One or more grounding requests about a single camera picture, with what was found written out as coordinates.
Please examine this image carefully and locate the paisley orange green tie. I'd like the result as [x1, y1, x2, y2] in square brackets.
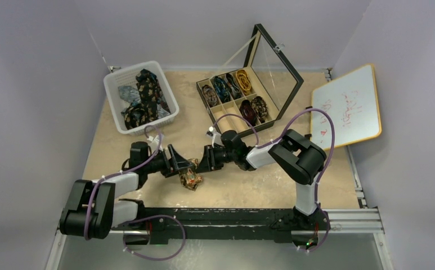
[178, 158, 203, 191]

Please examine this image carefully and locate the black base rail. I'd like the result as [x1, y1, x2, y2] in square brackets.
[111, 207, 330, 247]

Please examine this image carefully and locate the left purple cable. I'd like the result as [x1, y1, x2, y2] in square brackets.
[83, 124, 164, 241]

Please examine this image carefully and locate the yellow framed whiteboard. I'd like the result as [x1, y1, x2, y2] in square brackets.
[311, 64, 382, 147]

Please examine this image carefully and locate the rolled blue tie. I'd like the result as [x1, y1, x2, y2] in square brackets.
[213, 76, 231, 103]

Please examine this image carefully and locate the black floral tie in basket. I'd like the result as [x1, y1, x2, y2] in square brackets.
[121, 69, 171, 129]

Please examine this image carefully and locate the rolled brown dotted tie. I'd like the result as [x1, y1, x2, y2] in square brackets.
[250, 96, 268, 123]

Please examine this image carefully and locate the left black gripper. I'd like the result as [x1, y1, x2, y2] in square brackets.
[143, 145, 191, 178]

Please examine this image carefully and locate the aluminium frame rail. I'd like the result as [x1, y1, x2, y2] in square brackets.
[109, 209, 383, 238]

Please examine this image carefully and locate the black tie organizer box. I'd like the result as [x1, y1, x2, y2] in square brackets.
[196, 24, 304, 137]

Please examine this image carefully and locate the white plastic basket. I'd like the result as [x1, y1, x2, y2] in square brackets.
[104, 61, 180, 135]

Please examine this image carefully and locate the rolled brown patterned tie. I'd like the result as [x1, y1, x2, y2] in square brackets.
[202, 84, 219, 107]

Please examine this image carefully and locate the rolled dark red tie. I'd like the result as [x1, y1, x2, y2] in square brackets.
[239, 100, 257, 127]

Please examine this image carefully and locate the rolled dark grey tie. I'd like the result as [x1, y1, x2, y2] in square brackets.
[225, 73, 243, 100]

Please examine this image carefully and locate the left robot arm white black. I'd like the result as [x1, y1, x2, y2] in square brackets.
[59, 142, 194, 240]

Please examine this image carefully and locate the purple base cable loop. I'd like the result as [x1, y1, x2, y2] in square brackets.
[122, 214, 187, 262]

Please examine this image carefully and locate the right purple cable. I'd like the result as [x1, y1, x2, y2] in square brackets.
[211, 108, 336, 209]

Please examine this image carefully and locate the rolled yellow tie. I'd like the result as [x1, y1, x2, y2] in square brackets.
[235, 69, 252, 96]

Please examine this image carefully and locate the grey blue tie in basket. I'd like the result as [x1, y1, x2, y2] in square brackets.
[118, 85, 141, 106]

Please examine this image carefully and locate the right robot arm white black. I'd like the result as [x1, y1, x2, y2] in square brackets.
[196, 128, 327, 229]

